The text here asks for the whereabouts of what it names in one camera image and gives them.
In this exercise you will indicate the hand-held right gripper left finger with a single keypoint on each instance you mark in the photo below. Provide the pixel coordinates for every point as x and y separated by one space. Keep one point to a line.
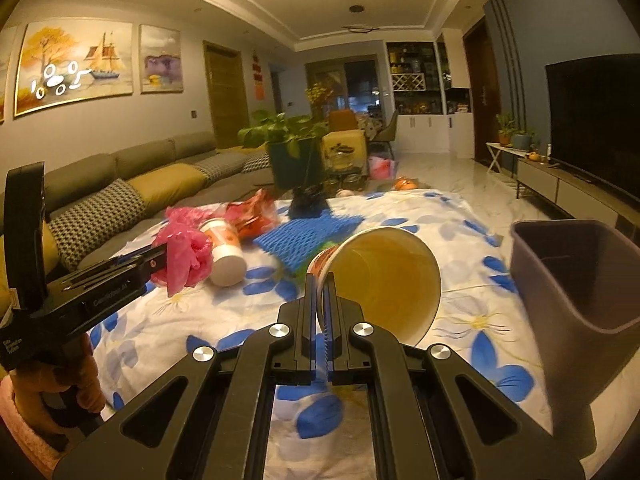
312 310

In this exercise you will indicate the yellow upholstered seat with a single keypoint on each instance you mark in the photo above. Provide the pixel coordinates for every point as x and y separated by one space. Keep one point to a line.
350 140

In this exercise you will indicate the white folding side table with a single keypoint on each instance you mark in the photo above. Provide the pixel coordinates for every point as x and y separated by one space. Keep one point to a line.
500 146

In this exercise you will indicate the red wall decoration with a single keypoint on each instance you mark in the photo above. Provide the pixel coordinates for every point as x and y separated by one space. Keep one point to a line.
258 75

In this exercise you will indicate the glass jar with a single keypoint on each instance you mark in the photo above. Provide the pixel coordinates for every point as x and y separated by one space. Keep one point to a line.
342 157

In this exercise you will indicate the light wooden door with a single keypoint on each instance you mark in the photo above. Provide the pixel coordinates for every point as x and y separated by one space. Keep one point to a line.
225 95

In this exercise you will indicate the plant in blue pot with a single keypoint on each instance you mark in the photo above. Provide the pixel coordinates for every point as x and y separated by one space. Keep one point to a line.
522 141

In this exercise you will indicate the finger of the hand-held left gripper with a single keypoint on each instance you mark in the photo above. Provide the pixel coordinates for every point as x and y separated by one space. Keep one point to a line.
147 265

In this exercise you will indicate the grey fabric sofa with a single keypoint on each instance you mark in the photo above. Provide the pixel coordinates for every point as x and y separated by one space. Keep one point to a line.
150 152

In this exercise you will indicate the pink pig toy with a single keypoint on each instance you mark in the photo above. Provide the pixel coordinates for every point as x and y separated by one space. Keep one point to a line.
345 192

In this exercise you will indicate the red wrapper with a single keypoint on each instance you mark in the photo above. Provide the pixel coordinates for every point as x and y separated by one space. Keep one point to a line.
255 215

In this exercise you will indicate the black white patterned cushion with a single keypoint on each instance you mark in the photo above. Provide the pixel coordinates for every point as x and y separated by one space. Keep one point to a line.
256 162
222 166
95 225

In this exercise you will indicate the person's left forearm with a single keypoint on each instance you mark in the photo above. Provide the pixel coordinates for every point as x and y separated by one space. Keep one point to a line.
20 442

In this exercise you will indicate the plant in orange pot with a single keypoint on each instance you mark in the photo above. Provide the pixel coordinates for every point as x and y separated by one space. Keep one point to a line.
504 132

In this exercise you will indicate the grey dining chair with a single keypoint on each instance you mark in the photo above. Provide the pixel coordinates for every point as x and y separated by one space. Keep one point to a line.
387 130

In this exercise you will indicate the blue floral white cloth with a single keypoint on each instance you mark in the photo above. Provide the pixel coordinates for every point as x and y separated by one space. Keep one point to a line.
225 320

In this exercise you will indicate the dark wooden door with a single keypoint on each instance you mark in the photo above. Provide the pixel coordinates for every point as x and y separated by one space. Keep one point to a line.
480 95

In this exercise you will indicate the yellow flower bouquet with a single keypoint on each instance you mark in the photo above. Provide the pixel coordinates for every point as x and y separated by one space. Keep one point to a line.
318 95

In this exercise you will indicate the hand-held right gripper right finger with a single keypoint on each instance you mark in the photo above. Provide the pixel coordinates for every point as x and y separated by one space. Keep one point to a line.
334 315

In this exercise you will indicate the pink gift bag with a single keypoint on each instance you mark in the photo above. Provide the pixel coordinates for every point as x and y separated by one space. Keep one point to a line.
382 167

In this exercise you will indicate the blue foam net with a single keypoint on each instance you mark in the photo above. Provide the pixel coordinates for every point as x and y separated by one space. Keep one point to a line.
305 237

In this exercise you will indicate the grey television cabinet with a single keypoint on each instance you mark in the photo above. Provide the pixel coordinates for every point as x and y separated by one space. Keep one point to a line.
565 190

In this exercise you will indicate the orange printed paper cup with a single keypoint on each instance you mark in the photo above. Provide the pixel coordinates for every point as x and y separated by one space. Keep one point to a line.
380 280
227 260

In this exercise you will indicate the yellow cushion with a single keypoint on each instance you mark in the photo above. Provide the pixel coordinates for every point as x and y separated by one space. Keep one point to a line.
51 242
240 148
167 187

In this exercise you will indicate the green plant in teal pot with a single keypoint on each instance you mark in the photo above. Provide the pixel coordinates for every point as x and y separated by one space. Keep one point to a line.
292 165

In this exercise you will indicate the pink plastic bag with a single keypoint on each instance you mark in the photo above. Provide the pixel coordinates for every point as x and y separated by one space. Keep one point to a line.
192 260
185 217

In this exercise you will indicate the sailboat painting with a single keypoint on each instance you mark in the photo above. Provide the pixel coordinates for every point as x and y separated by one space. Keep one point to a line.
75 67

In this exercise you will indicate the grey plastic bin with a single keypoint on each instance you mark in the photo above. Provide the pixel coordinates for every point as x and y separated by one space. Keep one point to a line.
575 360

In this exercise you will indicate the dark glass coffee table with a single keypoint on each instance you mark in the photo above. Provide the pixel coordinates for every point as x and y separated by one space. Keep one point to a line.
370 185

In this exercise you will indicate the white display cabinet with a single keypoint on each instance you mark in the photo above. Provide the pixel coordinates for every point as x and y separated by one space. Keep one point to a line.
425 132

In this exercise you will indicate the black flat television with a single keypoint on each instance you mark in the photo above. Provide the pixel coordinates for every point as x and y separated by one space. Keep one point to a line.
595 115

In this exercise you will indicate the purple abstract painting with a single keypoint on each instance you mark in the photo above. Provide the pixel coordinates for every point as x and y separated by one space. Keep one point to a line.
160 60

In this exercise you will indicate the orange dining chair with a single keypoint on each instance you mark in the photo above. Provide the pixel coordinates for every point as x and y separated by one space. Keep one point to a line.
342 120

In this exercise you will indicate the green foam net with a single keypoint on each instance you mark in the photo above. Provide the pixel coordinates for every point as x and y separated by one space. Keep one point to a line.
330 246

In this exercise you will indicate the sliding glass door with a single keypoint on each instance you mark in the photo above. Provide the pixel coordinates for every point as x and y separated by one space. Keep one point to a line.
360 85

